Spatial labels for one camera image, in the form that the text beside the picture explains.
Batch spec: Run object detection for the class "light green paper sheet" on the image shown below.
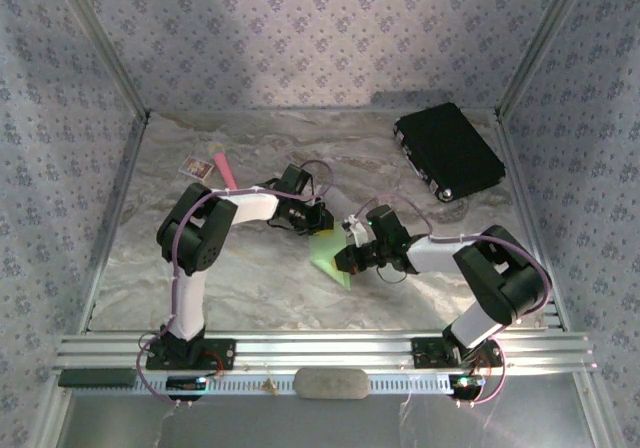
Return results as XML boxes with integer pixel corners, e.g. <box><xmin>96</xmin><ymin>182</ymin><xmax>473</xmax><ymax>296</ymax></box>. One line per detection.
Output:
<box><xmin>308</xmin><ymin>221</ymin><xmax>361</xmax><ymax>290</ymax></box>

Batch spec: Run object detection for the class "pink toy microphone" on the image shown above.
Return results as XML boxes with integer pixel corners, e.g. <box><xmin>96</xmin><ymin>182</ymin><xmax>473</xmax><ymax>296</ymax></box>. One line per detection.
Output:
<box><xmin>208</xmin><ymin>142</ymin><xmax>239</xmax><ymax>189</ymax></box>

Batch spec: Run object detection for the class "small card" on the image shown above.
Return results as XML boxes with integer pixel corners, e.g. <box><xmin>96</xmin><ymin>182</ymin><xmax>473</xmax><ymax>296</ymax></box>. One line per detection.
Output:
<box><xmin>178</xmin><ymin>156</ymin><xmax>216</xmax><ymax>183</ymax></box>

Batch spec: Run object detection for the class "grey oval stone pad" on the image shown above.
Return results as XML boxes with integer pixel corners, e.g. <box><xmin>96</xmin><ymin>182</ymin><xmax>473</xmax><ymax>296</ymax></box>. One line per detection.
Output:
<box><xmin>293</xmin><ymin>367</ymin><xmax>372</xmax><ymax>401</ymax></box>

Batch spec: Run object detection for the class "black ribbed hard case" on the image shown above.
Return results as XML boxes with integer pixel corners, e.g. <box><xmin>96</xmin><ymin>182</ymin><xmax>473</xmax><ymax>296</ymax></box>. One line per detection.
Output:
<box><xmin>393</xmin><ymin>101</ymin><xmax>507</xmax><ymax>204</ymax></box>

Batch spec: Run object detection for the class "small circuit board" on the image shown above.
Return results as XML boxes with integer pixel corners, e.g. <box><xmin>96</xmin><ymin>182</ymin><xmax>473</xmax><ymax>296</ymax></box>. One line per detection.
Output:
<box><xmin>166</xmin><ymin>375</ymin><xmax>209</xmax><ymax>392</ymax></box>
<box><xmin>448</xmin><ymin>373</ymin><xmax>487</xmax><ymax>390</ymax></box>

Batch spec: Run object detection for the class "black flat bar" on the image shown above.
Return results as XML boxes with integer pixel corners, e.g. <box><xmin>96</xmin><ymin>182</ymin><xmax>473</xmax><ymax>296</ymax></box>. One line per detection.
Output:
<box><xmin>58</xmin><ymin>367</ymin><xmax>137</xmax><ymax>388</ymax></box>

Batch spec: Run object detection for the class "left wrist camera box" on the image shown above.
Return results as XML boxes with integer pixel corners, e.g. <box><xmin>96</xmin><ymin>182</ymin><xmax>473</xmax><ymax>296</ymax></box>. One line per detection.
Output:
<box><xmin>277</xmin><ymin>164</ymin><xmax>314</xmax><ymax>199</ymax></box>

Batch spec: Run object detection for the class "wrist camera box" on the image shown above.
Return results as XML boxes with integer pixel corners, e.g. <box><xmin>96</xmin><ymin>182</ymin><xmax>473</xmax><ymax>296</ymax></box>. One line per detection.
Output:
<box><xmin>347</xmin><ymin>205</ymin><xmax>412</xmax><ymax>249</ymax></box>
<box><xmin>277</xmin><ymin>164</ymin><xmax>314</xmax><ymax>199</ymax></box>

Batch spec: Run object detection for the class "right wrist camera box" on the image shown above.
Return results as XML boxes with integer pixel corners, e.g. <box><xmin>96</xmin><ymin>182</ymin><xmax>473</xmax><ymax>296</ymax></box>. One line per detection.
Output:
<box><xmin>347</xmin><ymin>205</ymin><xmax>412</xmax><ymax>249</ymax></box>

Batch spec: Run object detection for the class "aluminium mounting rail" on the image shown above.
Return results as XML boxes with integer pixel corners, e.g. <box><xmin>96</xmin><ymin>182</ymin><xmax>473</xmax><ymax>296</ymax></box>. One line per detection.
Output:
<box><xmin>53</xmin><ymin>332</ymin><xmax>599</xmax><ymax>375</ymax></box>

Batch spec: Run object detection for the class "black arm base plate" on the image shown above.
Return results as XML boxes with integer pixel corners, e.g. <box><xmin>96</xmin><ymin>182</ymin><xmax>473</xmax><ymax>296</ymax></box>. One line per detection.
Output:
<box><xmin>144</xmin><ymin>338</ymin><xmax>237</xmax><ymax>371</ymax></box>
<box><xmin>410</xmin><ymin>337</ymin><xmax>504</xmax><ymax>369</ymax></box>

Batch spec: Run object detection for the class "slotted aluminium cable duct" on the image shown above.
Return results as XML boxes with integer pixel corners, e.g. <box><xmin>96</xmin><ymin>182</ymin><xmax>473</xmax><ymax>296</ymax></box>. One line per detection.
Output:
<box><xmin>134</xmin><ymin>373</ymin><xmax>459</xmax><ymax>395</ymax></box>

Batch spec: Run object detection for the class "aluminium side rail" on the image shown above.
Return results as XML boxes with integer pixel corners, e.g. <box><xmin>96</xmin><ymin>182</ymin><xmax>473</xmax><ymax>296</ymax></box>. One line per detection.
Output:
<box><xmin>494</xmin><ymin>110</ymin><xmax>571</xmax><ymax>332</ymax></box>
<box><xmin>77</xmin><ymin>112</ymin><xmax>151</xmax><ymax>334</ymax></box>

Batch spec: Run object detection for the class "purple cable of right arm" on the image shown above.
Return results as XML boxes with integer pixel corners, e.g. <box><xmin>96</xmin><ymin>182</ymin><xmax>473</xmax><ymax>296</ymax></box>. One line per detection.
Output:
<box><xmin>359</xmin><ymin>192</ymin><xmax>554</xmax><ymax>410</ymax></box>

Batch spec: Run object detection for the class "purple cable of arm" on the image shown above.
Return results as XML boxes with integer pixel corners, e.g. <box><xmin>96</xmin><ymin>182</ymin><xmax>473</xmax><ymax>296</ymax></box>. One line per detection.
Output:
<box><xmin>137</xmin><ymin>160</ymin><xmax>335</xmax><ymax>410</ymax></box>
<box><xmin>359</xmin><ymin>192</ymin><xmax>554</xmax><ymax>410</ymax></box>

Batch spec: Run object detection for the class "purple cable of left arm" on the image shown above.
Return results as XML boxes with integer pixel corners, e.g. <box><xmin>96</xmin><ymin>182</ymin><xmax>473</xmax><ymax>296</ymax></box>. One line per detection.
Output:
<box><xmin>137</xmin><ymin>160</ymin><xmax>335</xmax><ymax>410</ymax></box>

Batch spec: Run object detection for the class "aluminium frame post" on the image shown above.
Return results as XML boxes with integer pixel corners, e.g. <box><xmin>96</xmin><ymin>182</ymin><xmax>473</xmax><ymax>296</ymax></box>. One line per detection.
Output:
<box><xmin>49</xmin><ymin>0</ymin><xmax>152</xmax><ymax>122</ymax></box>
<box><xmin>493</xmin><ymin>0</ymin><xmax>596</xmax><ymax>119</ymax></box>

